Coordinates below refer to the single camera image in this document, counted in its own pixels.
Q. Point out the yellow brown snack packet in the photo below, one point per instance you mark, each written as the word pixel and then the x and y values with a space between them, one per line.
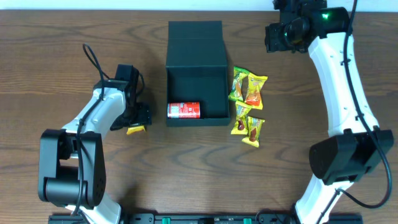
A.
pixel 254 129

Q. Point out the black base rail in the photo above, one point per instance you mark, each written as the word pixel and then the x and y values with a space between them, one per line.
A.
pixel 264 218

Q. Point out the small yellow snack packet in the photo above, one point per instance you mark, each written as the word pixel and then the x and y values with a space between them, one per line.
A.
pixel 136 129

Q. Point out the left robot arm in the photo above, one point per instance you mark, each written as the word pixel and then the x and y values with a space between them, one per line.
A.
pixel 72 171

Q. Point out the red chips can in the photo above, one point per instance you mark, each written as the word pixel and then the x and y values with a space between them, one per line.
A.
pixel 184 110

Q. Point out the yellow chocolate snack packet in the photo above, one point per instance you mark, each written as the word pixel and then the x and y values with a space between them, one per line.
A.
pixel 241 127

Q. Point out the dark green box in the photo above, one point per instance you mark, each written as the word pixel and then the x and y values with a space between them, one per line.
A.
pixel 197 72

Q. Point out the green yellow snack packet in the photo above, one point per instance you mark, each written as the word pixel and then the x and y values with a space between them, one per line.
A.
pixel 239 75

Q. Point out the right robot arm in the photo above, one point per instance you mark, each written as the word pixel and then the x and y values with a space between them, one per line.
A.
pixel 355 144

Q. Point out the yellow orange snack packet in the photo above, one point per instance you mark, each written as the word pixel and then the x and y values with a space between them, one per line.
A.
pixel 253 95

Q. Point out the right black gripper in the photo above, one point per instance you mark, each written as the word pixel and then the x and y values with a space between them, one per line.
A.
pixel 272 39

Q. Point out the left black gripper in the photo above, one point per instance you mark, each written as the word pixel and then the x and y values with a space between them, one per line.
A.
pixel 145 119

